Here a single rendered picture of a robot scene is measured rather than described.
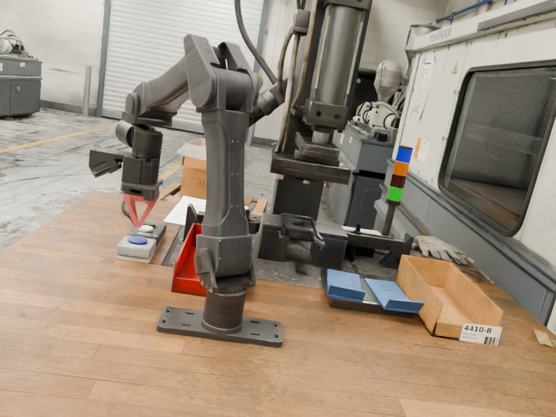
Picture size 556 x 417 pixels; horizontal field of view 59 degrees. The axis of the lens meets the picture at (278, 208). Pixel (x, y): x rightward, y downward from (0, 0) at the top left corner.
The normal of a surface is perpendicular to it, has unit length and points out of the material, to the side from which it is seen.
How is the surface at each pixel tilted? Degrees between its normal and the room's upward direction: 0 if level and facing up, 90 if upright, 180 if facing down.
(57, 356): 0
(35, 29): 90
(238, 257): 75
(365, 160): 90
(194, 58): 90
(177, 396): 0
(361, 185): 90
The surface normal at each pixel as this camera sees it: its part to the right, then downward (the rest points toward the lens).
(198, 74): -0.76, 0.04
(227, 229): 0.65, 0.04
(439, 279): 0.04, 0.25
